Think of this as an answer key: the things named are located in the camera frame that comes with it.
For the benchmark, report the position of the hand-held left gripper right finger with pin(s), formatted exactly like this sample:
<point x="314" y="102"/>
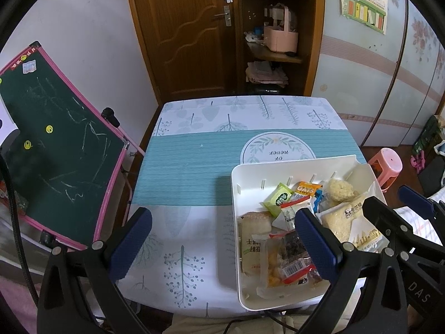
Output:
<point x="316" y="248"/>

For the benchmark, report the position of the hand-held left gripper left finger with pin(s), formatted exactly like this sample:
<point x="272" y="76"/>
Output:
<point x="130" y="247"/>

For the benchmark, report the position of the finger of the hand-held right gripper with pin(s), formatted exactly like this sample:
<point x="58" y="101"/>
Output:
<point x="382" y="215"/>
<point x="417" y="198"/>

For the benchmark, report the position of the large crumbly cake packet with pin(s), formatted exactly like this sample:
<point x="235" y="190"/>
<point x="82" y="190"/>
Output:
<point x="347" y="222"/>

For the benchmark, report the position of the white printed snack packet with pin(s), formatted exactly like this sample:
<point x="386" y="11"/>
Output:
<point x="290" y="215"/>

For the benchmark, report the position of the clear yellow pastry packet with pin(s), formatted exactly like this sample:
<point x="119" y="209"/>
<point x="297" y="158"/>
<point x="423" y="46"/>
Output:
<point x="274" y="268"/>

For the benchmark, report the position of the blue snack packet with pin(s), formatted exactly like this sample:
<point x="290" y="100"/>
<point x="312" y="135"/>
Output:
<point x="318" y="198"/>

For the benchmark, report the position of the small crumbly cake packet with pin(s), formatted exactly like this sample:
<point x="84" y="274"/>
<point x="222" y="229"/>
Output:
<point x="339" y="189"/>

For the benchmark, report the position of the orange snack packet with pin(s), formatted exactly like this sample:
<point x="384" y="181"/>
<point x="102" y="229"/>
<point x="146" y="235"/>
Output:
<point x="306" y="188"/>

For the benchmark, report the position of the green snack packet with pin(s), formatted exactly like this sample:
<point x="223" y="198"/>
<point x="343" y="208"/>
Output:
<point x="278" y="198"/>

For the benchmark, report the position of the white plastic tray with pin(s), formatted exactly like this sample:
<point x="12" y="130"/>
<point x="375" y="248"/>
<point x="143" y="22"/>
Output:
<point x="250" y="188"/>

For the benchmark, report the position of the pink toy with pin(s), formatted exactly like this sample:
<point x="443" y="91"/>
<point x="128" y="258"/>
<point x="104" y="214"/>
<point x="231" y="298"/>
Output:
<point x="417" y="162"/>

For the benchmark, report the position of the pink plastic stool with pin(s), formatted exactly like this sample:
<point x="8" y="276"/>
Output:
<point x="386" y="160"/>

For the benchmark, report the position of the pile of clothes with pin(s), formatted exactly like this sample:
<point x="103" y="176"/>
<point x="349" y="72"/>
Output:
<point x="440" y="148"/>

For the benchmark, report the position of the green bag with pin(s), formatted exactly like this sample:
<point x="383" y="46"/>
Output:
<point x="426" y="135"/>

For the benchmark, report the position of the printed tablecloth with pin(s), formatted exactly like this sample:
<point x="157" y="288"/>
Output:
<point x="180" y="181"/>

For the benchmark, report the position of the person's beige trousers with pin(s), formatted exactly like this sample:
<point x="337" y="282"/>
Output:
<point x="194" y="327"/>

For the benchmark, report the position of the floral wardrobe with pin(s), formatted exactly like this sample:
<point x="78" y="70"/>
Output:
<point x="365" y="87"/>

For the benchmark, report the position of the pink blanket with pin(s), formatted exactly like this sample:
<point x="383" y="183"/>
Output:
<point x="14" y="306"/>

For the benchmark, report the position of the black chalkboard knob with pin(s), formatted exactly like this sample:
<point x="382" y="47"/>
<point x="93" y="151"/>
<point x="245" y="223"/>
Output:
<point x="110" y="115"/>

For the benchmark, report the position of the black box under shelf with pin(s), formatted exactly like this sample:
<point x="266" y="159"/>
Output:
<point x="266" y="89"/>

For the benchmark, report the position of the stack of folded cloths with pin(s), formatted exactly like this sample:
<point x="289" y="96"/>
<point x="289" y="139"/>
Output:
<point x="264" y="73"/>

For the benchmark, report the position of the wooden corner shelf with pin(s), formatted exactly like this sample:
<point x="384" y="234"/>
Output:
<point x="278" y="57"/>

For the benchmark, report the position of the wooden door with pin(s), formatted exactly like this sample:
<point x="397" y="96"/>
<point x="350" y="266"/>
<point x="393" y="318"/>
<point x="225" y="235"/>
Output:
<point x="187" y="59"/>

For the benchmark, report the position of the pink basket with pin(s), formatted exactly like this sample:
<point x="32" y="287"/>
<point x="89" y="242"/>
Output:
<point x="280" y="41"/>

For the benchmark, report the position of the green chalkboard with pink frame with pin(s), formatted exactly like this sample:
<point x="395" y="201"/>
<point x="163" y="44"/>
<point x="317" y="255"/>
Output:
<point x="52" y="146"/>

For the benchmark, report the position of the wall poster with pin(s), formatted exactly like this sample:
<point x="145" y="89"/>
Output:
<point x="361" y="3"/>

